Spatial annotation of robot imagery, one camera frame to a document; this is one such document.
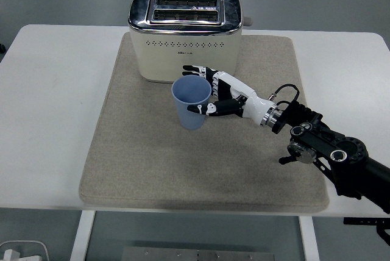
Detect grey metal plate with screws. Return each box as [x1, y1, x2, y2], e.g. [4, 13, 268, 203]
[121, 246, 277, 261]

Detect blue ribbed plastic cup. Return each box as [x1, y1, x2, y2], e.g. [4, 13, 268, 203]
[171, 74, 213, 131]

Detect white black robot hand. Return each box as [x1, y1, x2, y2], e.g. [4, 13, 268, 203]
[182, 65, 277, 126]

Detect black table control panel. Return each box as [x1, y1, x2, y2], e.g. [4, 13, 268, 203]
[343, 216, 390, 226]

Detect beige fabric table mat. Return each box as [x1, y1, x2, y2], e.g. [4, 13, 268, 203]
[78, 32, 330, 213]

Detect white plastic bin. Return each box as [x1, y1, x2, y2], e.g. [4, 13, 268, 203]
[0, 240, 50, 261]

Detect white table leg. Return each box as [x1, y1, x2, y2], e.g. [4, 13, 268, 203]
[69, 210, 97, 261]
[298, 215, 321, 261]

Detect white block in bin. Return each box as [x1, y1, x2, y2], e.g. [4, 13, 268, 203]
[1, 249, 23, 261]

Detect cream and chrome toaster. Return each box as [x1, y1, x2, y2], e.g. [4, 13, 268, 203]
[127, 0, 254, 85]

